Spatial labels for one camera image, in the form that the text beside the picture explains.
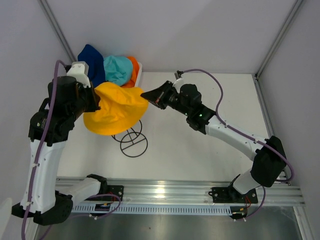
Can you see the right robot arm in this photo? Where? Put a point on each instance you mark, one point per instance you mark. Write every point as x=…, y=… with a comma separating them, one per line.
x=266, y=154

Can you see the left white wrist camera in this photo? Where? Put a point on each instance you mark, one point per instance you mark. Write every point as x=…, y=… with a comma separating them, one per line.
x=79, y=70

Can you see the teal bucket hat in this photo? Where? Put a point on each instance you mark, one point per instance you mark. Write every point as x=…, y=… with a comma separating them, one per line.
x=118, y=69

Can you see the dark blue bucket hat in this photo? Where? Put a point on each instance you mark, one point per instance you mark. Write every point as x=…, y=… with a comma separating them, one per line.
x=95, y=62

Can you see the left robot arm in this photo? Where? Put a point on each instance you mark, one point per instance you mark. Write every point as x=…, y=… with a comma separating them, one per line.
x=48, y=132

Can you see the white plastic bin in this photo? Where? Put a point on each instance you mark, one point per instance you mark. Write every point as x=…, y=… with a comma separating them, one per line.
x=138, y=77

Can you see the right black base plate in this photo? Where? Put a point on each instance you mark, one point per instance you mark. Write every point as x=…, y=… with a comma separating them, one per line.
x=222, y=195

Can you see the right aluminium frame post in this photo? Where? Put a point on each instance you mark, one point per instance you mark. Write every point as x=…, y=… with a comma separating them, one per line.
x=280, y=36

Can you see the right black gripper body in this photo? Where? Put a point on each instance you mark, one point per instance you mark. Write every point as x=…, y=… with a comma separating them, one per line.
x=171, y=99

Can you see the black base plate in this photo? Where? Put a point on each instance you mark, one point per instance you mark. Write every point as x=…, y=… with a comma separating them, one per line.
x=222, y=195
x=117, y=190

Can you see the aluminium mounting rail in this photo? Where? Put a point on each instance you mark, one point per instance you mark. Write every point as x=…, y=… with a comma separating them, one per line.
x=178, y=192

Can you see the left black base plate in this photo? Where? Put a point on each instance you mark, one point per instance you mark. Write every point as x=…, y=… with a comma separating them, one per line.
x=117, y=190

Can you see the right aluminium table rail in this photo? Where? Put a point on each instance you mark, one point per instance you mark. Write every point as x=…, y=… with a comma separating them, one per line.
x=269, y=126

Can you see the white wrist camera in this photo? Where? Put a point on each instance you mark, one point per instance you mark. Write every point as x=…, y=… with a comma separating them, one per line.
x=79, y=70
x=178, y=79

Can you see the yellow bucket hat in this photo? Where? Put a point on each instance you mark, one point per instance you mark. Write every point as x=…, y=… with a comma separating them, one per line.
x=120, y=109

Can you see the orange bucket hat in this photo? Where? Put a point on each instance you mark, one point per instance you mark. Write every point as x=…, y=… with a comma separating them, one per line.
x=134, y=75

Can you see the left aluminium frame post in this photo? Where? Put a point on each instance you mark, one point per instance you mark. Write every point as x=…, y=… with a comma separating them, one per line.
x=53, y=22

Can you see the black wire hat stand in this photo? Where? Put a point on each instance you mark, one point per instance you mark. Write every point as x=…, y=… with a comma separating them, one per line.
x=130, y=138

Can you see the aluminium frame post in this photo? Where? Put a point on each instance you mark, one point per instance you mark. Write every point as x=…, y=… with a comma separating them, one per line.
x=53, y=22
x=280, y=36

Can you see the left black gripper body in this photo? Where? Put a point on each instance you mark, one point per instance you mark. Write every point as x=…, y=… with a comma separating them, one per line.
x=87, y=102

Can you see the white slotted cable duct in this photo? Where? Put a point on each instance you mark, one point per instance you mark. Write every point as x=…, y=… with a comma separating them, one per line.
x=204, y=210

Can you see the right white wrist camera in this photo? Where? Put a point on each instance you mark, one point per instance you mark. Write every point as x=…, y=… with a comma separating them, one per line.
x=178, y=79

